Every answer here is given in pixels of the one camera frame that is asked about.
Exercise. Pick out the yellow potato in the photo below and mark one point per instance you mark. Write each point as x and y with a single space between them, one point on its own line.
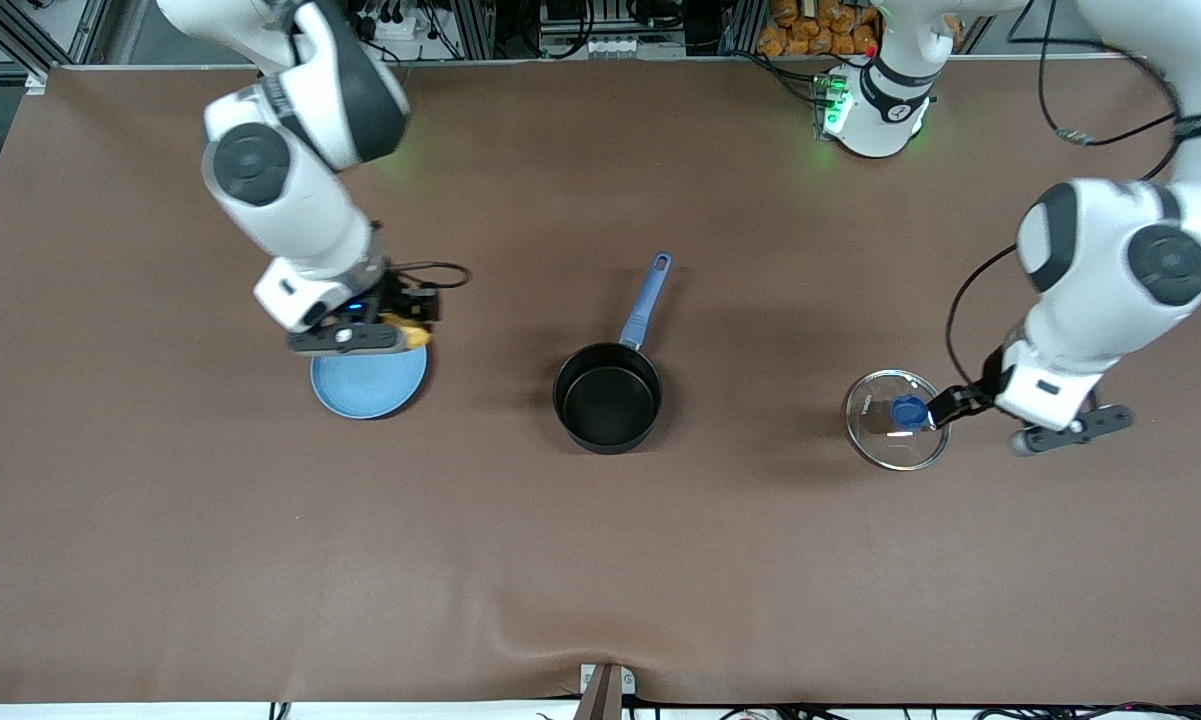
415 335

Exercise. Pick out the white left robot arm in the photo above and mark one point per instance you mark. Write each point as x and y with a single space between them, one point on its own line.
1110 250

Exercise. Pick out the glass lid with blue knob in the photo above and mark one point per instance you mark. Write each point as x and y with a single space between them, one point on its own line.
895 445

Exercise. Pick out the blue round plate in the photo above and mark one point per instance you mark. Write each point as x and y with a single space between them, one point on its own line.
365 385

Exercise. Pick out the bag of orange snacks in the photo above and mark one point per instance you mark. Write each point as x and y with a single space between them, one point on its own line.
820 25

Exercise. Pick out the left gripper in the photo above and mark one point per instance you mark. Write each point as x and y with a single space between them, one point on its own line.
974 393

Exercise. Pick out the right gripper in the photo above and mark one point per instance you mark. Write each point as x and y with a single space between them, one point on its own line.
397 295

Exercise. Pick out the metal table edge bracket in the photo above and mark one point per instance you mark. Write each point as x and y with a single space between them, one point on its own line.
606 690

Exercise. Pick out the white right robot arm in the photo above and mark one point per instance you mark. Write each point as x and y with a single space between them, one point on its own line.
300 200

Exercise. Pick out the white power strip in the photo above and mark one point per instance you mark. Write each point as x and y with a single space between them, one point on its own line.
610 46

